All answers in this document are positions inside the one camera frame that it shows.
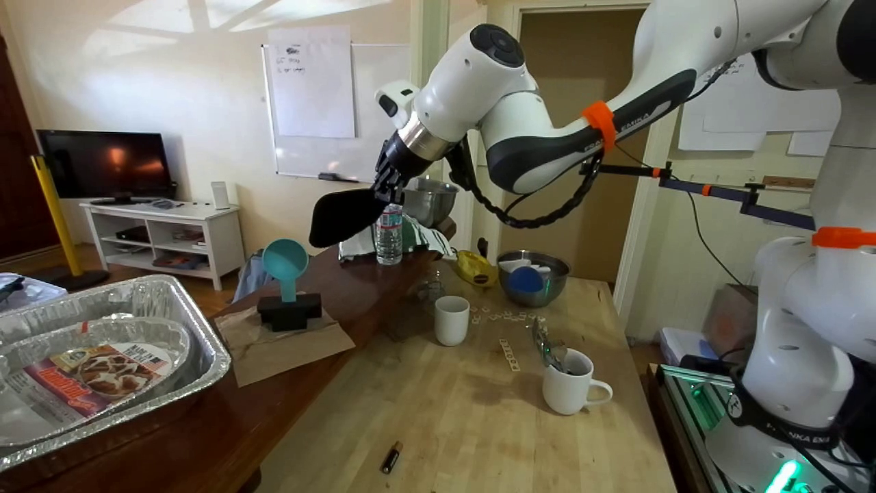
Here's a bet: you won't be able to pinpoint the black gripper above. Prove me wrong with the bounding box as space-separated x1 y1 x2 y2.
365 131 431 208

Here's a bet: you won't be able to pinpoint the black and grey quilted cloth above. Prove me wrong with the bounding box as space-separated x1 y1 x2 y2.
305 183 397 251

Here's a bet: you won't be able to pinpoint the robot base platform green light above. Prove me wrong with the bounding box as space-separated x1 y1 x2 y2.
649 361 876 493

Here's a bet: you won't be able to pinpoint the light blue cloth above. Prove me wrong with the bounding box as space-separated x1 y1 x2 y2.
229 254 268 308

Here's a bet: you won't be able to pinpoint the clear plastic water bottle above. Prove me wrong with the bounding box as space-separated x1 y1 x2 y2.
375 201 407 269

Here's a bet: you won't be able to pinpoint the large metal pot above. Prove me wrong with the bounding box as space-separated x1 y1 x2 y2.
398 175 461 231

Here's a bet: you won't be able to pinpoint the white green striped towel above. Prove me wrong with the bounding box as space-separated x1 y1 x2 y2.
337 213 460 267

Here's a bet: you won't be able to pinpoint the crumpled clear plastic wrap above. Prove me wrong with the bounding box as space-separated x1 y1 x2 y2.
412 264 460 310

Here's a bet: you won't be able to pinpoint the yellow banana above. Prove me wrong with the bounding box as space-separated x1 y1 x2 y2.
453 246 501 294

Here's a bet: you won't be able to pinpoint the whiteboard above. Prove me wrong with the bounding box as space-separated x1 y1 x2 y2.
257 39 416 183

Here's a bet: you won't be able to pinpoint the teal plastic measuring cup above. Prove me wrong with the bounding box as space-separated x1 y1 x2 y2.
259 238 311 305

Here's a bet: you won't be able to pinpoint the white paper sheet on whiteboard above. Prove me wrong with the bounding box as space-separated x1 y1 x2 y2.
263 26 359 143

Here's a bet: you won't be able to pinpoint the black block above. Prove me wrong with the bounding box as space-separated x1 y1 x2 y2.
255 291 324 335

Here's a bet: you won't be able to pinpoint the brown cardboard sheet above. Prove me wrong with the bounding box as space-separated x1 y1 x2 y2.
209 305 359 391

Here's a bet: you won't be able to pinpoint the small pale stick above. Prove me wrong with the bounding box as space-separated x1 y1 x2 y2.
495 338 521 375

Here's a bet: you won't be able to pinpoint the metal utensils in mug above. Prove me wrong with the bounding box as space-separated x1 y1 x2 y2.
527 314 569 372

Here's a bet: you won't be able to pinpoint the white television stand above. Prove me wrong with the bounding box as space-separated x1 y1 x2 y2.
79 197 246 294

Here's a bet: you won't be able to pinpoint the large aluminium foil tray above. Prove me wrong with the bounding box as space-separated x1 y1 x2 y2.
0 275 235 477

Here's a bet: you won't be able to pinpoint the small aluminium foil tray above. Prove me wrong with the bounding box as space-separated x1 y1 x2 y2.
0 312 193 450

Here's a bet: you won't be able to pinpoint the small black lighter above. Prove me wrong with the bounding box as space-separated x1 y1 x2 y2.
378 440 404 477

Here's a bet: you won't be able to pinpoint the black flat television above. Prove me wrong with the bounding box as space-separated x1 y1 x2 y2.
34 125 178 205

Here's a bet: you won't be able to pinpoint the yellow pole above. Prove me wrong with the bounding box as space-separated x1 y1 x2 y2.
26 154 86 280

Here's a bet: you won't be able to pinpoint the printed food packet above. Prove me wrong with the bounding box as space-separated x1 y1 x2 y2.
21 341 174 420

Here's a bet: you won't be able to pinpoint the dark wooden cabinet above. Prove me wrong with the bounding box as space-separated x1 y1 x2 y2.
0 36 60 261

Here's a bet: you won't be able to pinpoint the white cup without handle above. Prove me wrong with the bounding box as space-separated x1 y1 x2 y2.
431 294 472 349

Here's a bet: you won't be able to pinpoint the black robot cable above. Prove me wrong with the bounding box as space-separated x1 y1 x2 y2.
452 134 608 234

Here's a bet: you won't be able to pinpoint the white mug with handle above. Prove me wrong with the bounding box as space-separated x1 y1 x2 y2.
538 349 616 420

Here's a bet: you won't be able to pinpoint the black camera boom orange joints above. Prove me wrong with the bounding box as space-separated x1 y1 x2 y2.
597 158 819 234

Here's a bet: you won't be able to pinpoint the large white wall paper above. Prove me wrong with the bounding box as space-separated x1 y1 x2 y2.
675 53 843 154

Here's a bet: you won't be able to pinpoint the small white wall paper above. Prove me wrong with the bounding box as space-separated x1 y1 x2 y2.
786 128 836 158

